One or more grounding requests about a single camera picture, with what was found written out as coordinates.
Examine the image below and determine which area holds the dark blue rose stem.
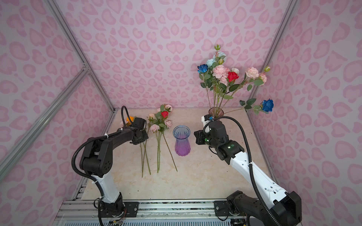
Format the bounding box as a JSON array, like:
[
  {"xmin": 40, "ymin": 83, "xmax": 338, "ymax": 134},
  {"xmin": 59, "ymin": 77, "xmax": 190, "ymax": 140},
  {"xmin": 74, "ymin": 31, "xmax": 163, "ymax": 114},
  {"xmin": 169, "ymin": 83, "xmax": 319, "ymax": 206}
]
[{"xmin": 227, "ymin": 98, "xmax": 274, "ymax": 115}]

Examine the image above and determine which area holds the light blue rose stem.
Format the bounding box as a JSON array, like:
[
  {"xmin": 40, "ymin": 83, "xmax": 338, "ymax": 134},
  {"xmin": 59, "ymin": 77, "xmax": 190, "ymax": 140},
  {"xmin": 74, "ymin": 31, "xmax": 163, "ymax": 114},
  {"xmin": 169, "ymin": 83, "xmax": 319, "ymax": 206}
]
[{"xmin": 206, "ymin": 44, "xmax": 226, "ymax": 67}]

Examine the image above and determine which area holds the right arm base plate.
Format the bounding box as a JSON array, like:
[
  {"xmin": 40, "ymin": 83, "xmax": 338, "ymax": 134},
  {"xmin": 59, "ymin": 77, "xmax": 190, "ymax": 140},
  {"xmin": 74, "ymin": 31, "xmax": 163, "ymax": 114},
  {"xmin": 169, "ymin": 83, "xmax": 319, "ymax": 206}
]
[{"xmin": 213, "ymin": 201, "xmax": 233, "ymax": 217}]

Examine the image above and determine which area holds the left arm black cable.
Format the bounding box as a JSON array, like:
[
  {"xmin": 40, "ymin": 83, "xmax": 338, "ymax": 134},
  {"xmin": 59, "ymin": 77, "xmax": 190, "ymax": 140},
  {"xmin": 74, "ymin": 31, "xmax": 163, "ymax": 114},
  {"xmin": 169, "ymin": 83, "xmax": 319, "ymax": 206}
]
[{"xmin": 70, "ymin": 105, "xmax": 133, "ymax": 226}]

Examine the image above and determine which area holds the blue purple glass vase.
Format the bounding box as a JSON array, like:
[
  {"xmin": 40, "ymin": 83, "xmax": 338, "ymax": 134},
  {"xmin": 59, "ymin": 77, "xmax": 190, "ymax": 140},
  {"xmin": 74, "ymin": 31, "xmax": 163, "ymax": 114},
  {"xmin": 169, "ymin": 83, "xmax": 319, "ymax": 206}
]
[{"xmin": 173, "ymin": 125, "xmax": 191, "ymax": 156}]

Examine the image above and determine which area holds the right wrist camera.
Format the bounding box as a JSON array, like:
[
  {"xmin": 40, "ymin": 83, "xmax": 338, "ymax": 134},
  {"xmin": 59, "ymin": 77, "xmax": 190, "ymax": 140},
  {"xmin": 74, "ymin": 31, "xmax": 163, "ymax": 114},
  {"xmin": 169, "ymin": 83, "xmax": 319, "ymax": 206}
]
[{"xmin": 201, "ymin": 115, "xmax": 214, "ymax": 134}]

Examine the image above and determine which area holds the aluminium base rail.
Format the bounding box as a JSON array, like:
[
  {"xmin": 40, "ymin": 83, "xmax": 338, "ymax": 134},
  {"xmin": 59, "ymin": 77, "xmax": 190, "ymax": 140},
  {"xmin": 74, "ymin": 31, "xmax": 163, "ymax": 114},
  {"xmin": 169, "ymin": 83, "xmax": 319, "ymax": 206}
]
[{"xmin": 52, "ymin": 199, "xmax": 302, "ymax": 226}]

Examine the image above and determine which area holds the white rose stem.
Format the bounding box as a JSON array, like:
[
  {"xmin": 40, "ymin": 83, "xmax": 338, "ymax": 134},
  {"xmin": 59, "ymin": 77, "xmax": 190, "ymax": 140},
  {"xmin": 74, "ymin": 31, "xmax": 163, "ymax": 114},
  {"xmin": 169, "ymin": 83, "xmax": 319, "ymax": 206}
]
[{"xmin": 231, "ymin": 68, "xmax": 239, "ymax": 74}]

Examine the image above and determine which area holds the diagonal aluminium frame bar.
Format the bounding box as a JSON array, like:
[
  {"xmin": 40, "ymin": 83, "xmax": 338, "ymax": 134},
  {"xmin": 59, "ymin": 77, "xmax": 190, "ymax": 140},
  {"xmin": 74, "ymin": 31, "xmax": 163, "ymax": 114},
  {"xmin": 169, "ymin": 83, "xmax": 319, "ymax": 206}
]
[{"xmin": 1, "ymin": 67, "xmax": 89, "ymax": 181}]

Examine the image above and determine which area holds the large pink peony stem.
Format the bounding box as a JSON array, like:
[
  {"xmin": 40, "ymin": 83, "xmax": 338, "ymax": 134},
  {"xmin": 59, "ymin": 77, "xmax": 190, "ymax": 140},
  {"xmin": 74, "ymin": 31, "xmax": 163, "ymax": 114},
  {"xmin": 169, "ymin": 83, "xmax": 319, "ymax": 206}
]
[{"xmin": 212, "ymin": 65, "xmax": 230, "ymax": 107}]

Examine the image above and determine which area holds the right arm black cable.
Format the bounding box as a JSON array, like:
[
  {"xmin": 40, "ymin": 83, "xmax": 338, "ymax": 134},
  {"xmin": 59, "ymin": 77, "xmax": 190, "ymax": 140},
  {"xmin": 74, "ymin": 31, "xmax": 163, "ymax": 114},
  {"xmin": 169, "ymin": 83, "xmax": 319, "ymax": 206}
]
[{"xmin": 202, "ymin": 116, "xmax": 282, "ymax": 226}]

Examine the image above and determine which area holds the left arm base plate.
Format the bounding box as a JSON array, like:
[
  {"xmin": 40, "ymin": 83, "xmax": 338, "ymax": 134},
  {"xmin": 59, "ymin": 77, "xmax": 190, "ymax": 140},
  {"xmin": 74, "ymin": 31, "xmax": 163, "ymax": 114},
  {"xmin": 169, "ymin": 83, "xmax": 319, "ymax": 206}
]
[{"xmin": 98, "ymin": 201, "xmax": 139, "ymax": 218}]

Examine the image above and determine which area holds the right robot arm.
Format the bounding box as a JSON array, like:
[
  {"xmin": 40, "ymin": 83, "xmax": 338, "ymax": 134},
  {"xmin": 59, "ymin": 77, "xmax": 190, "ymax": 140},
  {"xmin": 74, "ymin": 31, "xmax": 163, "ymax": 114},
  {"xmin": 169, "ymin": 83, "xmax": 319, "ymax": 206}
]
[{"xmin": 194, "ymin": 118, "xmax": 302, "ymax": 226}]

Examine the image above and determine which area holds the orange rose stem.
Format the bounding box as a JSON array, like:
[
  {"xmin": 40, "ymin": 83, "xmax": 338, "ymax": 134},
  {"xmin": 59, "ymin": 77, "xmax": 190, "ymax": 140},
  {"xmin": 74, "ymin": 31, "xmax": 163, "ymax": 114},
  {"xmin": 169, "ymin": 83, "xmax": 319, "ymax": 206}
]
[{"xmin": 120, "ymin": 116, "xmax": 151, "ymax": 178}]

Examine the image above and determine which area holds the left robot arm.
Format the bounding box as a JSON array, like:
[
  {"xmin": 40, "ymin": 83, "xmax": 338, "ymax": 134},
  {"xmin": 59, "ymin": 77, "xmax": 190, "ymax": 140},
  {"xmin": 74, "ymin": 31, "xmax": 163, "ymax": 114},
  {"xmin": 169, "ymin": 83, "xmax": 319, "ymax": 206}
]
[{"xmin": 79, "ymin": 118, "xmax": 148, "ymax": 206}]

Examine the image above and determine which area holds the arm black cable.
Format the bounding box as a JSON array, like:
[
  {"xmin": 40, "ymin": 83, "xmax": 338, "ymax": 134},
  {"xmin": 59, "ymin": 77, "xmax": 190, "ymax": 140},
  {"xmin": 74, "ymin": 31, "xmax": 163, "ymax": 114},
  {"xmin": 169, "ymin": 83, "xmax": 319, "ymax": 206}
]
[
  {"xmin": 202, "ymin": 116, "xmax": 282, "ymax": 226},
  {"xmin": 70, "ymin": 105, "xmax": 133, "ymax": 226}
]

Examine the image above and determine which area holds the pink rose stem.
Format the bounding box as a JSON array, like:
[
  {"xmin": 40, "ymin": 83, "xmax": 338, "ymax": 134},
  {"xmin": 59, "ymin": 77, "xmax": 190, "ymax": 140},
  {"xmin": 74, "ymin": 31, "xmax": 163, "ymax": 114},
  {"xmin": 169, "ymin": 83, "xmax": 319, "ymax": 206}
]
[{"xmin": 224, "ymin": 66, "xmax": 271, "ymax": 107}]

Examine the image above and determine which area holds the single red rose stem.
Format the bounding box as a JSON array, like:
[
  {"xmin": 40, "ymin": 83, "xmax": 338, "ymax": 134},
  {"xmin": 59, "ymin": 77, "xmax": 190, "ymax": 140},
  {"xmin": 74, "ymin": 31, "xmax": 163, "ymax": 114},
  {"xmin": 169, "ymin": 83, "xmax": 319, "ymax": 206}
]
[{"xmin": 216, "ymin": 71, "xmax": 239, "ymax": 109}]

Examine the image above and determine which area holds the maroon grey glass vase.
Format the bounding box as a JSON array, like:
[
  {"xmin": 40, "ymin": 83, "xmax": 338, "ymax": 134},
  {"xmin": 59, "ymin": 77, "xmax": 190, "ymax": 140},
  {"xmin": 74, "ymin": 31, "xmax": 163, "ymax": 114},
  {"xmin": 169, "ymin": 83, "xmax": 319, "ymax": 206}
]
[{"xmin": 208, "ymin": 107, "xmax": 224, "ymax": 119}]

